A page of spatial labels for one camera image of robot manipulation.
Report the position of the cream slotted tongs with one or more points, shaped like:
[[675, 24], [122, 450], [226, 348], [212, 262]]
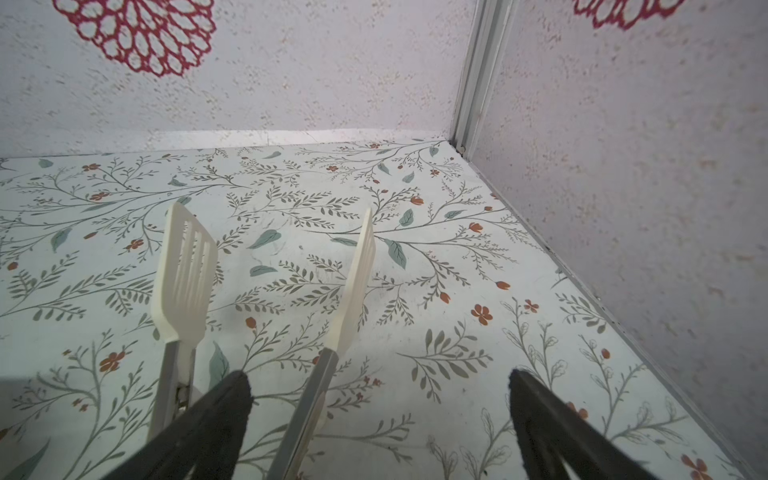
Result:
[[181, 294]]

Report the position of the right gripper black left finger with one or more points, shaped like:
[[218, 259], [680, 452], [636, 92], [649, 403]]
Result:
[[203, 443]]

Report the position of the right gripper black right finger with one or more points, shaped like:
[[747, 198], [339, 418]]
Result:
[[554, 440]]

